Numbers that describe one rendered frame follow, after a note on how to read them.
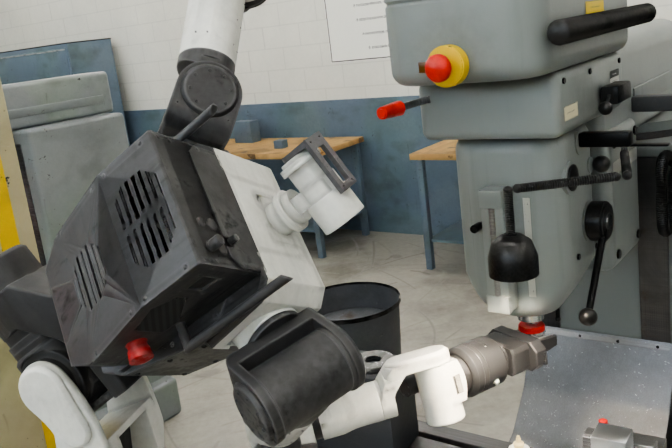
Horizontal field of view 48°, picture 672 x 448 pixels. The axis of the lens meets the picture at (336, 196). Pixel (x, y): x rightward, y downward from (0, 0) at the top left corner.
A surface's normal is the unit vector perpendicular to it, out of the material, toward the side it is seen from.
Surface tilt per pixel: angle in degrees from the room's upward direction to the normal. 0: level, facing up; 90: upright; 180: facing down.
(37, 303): 90
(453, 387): 75
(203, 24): 55
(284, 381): 48
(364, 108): 90
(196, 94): 63
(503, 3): 90
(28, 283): 13
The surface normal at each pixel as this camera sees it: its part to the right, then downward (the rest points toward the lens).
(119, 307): -0.70, -0.04
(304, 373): 0.30, -0.44
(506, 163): -0.58, 0.25
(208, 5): -0.13, -0.37
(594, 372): -0.58, -0.22
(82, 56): 0.80, 0.04
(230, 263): 0.75, -0.57
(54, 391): -0.25, 0.24
